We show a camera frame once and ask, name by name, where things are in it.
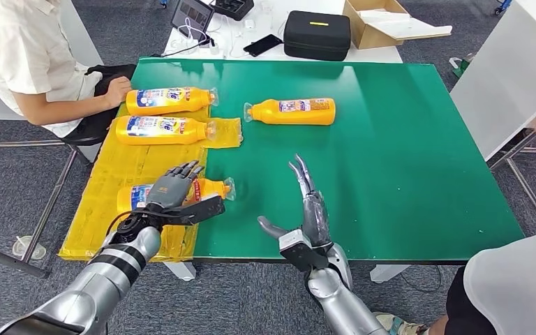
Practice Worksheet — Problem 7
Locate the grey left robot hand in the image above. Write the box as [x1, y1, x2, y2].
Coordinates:
[145, 160, 206, 210]

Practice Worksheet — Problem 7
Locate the white table foot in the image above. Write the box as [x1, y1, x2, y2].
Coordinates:
[369, 264, 411, 284]
[163, 261, 198, 282]

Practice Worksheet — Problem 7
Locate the black tablet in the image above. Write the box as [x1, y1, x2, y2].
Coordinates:
[170, 0, 216, 31]

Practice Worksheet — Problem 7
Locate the black floor cable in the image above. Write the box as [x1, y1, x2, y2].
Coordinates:
[399, 265, 442, 294]

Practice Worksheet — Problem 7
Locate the black charger box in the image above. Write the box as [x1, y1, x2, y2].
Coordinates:
[212, 0, 255, 22]

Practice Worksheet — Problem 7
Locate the black zip case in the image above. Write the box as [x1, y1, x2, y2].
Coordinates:
[283, 10, 352, 62]

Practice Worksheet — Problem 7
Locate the white sheet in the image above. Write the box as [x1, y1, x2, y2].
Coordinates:
[357, 10, 453, 41]

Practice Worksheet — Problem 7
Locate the clear plastic cup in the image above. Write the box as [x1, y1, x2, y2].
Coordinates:
[12, 236, 47, 261]

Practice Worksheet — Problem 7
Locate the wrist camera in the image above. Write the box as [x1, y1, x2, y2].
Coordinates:
[156, 195, 226, 227]
[278, 228, 332, 274]

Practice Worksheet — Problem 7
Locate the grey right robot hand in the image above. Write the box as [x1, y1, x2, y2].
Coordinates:
[257, 154, 333, 248]

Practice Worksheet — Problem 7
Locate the green white floor object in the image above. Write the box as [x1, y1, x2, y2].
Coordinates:
[448, 53, 475, 79]

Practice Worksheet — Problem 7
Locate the white desk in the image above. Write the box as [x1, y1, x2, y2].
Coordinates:
[163, 0, 403, 64]

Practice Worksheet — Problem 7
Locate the person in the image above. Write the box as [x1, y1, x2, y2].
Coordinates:
[373, 221, 536, 335]
[0, 0, 138, 140]

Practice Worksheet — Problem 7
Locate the black stool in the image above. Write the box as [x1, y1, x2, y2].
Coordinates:
[57, 133, 107, 150]

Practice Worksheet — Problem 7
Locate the black phone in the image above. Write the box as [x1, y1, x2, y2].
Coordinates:
[243, 33, 283, 58]

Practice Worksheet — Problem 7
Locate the orange detergent bottle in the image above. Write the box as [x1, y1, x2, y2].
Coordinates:
[125, 87, 219, 117]
[117, 177, 237, 214]
[243, 98, 336, 126]
[114, 115, 217, 146]

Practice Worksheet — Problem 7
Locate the white cable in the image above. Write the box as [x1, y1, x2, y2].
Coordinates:
[177, 17, 214, 50]

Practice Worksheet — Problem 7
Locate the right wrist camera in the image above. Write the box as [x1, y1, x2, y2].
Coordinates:
[278, 228, 332, 274]

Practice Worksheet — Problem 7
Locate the cardboard box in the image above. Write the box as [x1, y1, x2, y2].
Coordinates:
[342, 0, 453, 50]

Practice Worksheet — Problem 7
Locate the person's right hand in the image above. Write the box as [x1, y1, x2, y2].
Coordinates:
[103, 76, 133, 110]

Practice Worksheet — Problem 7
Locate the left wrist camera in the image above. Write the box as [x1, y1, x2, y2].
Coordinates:
[156, 195, 226, 227]

